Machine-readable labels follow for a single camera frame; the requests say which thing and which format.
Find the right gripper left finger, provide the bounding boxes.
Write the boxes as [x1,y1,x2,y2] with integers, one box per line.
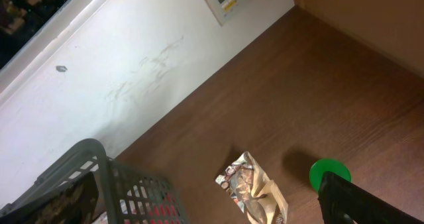
[1,173,99,224]

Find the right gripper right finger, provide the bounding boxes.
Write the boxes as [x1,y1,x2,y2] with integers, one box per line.
[318,172,423,224]

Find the green lid jar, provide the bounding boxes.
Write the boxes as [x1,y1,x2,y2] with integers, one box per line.
[309,158,352,192]

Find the grey plastic basket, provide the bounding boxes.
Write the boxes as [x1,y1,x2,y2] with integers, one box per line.
[1,139,189,224]

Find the brown snack bag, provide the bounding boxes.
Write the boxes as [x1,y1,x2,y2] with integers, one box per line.
[215,152,288,224]

